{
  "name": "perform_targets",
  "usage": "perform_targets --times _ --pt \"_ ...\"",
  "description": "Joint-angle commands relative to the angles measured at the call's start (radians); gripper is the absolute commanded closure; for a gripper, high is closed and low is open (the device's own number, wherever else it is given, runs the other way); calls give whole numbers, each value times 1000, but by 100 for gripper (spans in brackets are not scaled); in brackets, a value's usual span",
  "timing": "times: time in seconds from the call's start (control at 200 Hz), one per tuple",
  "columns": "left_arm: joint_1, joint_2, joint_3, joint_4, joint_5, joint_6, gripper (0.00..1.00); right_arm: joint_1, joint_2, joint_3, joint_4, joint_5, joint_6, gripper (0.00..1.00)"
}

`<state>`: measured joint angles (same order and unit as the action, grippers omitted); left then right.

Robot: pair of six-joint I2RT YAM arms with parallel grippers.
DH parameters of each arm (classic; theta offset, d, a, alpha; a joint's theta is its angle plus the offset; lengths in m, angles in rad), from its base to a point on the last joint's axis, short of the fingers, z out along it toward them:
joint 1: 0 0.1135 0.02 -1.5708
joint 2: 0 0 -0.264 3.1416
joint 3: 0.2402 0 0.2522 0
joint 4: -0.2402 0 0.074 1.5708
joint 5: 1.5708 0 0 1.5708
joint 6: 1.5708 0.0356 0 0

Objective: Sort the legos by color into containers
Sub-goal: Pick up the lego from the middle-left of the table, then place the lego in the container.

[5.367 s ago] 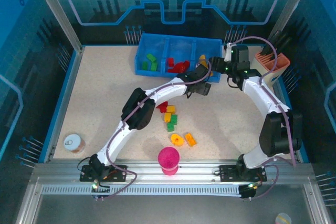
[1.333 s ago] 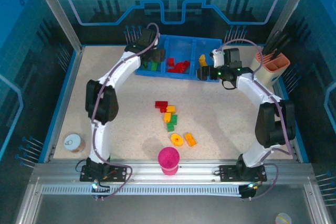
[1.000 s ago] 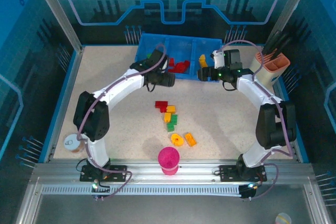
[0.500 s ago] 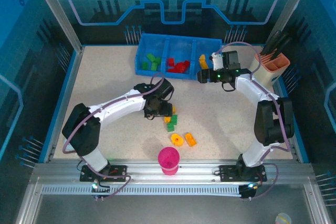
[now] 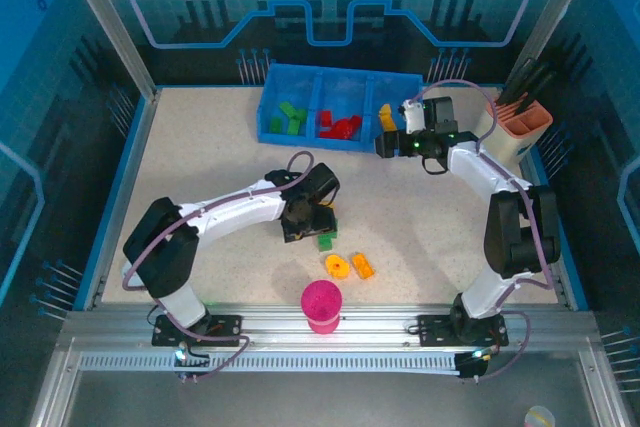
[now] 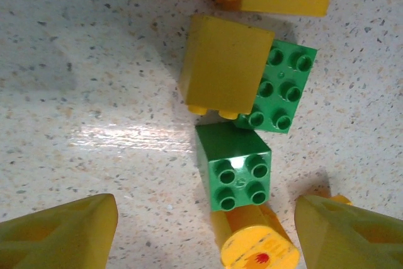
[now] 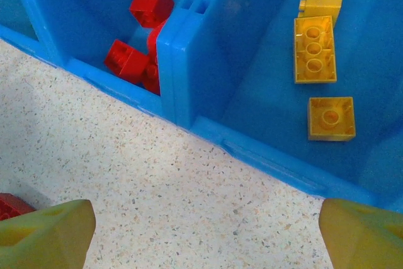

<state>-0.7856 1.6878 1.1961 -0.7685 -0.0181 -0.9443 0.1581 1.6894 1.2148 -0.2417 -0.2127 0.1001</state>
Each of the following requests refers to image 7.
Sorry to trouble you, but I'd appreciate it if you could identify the red lego brick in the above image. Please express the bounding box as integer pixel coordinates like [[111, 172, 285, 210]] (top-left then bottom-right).
[[104, 38, 150, 84], [129, 0, 175, 28], [146, 20, 167, 59], [141, 59, 162, 96], [0, 192, 36, 222]]

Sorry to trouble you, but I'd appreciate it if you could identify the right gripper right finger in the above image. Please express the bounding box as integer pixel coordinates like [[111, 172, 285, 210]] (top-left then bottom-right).
[[318, 198, 403, 269]]

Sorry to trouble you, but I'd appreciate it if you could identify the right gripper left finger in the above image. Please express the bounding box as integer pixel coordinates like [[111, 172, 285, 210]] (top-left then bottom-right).
[[0, 198, 97, 269]]

